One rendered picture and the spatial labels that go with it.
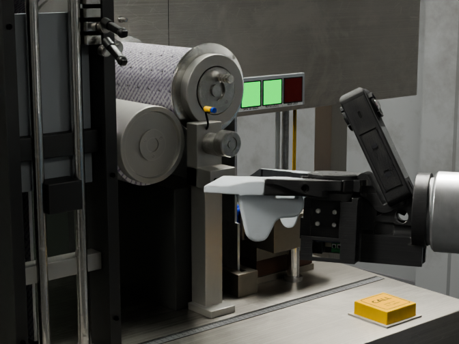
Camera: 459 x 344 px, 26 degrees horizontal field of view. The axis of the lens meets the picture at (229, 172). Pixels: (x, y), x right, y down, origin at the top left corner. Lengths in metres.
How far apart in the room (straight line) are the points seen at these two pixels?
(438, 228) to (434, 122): 3.02
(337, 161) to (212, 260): 0.99
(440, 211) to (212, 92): 0.73
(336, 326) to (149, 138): 0.41
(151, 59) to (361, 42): 0.78
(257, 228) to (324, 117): 1.60
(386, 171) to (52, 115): 0.53
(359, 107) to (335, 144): 1.58
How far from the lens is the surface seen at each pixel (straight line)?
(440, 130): 3.91
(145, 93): 1.63
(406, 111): 4.28
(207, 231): 1.56
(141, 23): 1.89
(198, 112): 1.56
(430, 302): 1.68
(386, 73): 2.37
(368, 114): 0.93
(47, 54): 1.30
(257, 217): 0.91
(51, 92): 1.30
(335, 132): 2.49
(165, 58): 1.61
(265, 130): 4.78
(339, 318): 1.59
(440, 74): 3.89
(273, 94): 2.11
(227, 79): 1.55
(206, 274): 1.58
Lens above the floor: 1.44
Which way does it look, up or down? 11 degrees down
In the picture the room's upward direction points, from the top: straight up
